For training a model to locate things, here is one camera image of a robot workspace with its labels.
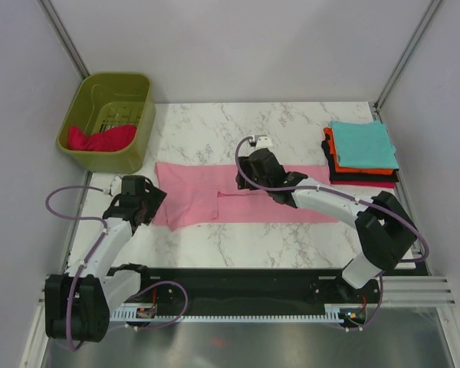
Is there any pink t shirt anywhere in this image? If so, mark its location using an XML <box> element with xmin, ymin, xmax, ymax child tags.
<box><xmin>153</xmin><ymin>162</ymin><xmax>338</xmax><ymax>231</ymax></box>

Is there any red t shirt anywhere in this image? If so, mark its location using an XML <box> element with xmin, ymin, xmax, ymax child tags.
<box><xmin>67</xmin><ymin>125</ymin><xmax>137</xmax><ymax>152</ymax></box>

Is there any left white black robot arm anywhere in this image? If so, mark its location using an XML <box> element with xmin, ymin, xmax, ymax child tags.
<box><xmin>44</xmin><ymin>175</ymin><xmax>166</xmax><ymax>351</ymax></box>

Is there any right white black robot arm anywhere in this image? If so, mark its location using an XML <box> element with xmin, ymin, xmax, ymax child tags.
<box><xmin>235</xmin><ymin>148</ymin><xmax>422</xmax><ymax>302</ymax></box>

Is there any folded black t shirt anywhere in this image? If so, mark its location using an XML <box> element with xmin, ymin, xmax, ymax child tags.
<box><xmin>321</xmin><ymin>140</ymin><xmax>399</xmax><ymax>183</ymax></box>

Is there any folded orange t shirt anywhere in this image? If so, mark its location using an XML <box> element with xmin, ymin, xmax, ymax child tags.
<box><xmin>323</xmin><ymin>127</ymin><xmax>396</xmax><ymax>176</ymax></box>

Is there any olive green plastic bin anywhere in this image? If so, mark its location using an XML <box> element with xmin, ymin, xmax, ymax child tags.
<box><xmin>57</xmin><ymin>73</ymin><xmax>156</xmax><ymax>174</ymax></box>

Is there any folded teal t shirt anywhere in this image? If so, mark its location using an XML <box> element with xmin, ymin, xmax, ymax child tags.
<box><xmin>329</xmin><ymin>120</ymin><xmax>399</xmax><ymax>170</ymax></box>

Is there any folded magenta t shirt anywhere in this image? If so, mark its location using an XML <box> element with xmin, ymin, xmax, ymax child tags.
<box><xmin>331</xmin><ymin>181</ymin><xmax>396</xmax><ymax>189</ymax></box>

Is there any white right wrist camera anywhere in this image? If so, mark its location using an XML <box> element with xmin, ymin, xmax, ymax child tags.
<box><xmin>249</xmin><ymin>135</ymin><xmax>273</xmax><ymax>150</ymax></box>

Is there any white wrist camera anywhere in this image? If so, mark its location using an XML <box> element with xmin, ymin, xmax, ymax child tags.
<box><xmin>249</xmin><ymin>135</ymin><xmax>273</xmax><ymax>150</ymax></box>
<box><xmin>103</xmin><ymin>176</ymin><xmax>123</xmax><ymax>197</ymax></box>

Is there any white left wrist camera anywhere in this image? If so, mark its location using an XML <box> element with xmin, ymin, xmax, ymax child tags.
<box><xmin>103</xmin><ymin>176</ymin><xmax>123</xmax><ymax>197</ymax></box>

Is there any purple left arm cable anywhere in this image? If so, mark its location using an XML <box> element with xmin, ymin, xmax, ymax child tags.
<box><xmin>45</xmin><ymin>185</ymin><xmax>112</xmax><ymax>353</ymax></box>

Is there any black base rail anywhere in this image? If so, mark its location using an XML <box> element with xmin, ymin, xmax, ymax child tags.
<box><xmin>110</xmin><ymin>264</ymin><xmax>384</xmax><ymax>317</ymax></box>

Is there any white slotted cable duct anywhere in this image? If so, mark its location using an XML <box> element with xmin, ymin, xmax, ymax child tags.
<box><xmin>110</xmin><ymin>305</ymin><xmax>366</xmax><ymax>324</ymax></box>

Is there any left aluminium frame post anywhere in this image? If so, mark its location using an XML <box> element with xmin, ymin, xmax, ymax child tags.
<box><xmin>38</xmin><ymin>0</ymin><xmax>90</xmax><ymax>80</ymax></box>

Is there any aluminium frame post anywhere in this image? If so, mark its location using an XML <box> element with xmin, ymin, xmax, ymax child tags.
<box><xmin>38</xmin><ymin>0</ymin><xmax>90</xmax><ymax>80</ymax></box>
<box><xmin>369</xmin><ymin>0</ymin><xmax>445</xmax><ymax>117</ymax></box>

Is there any right aluminium frame post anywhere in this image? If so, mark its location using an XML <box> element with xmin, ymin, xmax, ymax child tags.
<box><xmin>369</xmin><ymin>0</ymin><xmax>445</xmax><ymax>117</ymax></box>

